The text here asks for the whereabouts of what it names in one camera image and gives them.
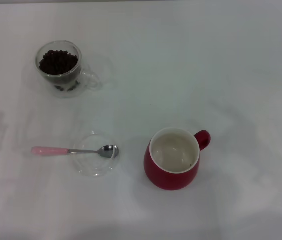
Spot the red ceramic mug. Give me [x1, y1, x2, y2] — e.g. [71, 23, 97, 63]
[143, 126, 212, 192]

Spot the pink-handled metal spoon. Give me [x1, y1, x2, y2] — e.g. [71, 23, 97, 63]
[30, 144, 120, 160]

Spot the coffee beans pile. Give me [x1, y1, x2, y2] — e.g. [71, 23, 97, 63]
[39, 49, 80, 92]

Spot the clear glass saucer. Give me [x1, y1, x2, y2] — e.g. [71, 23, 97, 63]
[71, 130, 122, 178]

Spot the double-wall glass cup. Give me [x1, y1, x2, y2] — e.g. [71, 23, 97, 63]
[33, 39, 102, 99]

